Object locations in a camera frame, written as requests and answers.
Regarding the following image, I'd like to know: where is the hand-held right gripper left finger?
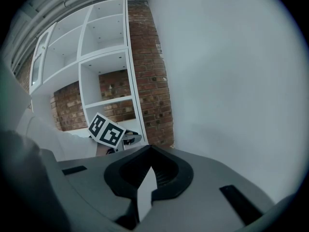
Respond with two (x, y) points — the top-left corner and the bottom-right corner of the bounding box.
(103, 145), (152, 230)

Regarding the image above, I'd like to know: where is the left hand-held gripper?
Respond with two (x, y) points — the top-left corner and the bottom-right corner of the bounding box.
(88, 112), (142, 152)

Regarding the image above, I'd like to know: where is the person's left forearm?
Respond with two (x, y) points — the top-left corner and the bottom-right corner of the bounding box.
(16, 115), (100, 162)

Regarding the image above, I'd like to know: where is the glass cabinet door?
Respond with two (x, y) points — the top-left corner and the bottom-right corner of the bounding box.
(29, 22), (57, 94)

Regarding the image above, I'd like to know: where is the white shelf hutch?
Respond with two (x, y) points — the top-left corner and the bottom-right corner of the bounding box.
(28, 0), (148, 145)

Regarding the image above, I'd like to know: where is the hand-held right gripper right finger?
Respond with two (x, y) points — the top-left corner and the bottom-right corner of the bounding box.
(150, 145), (194, 203)

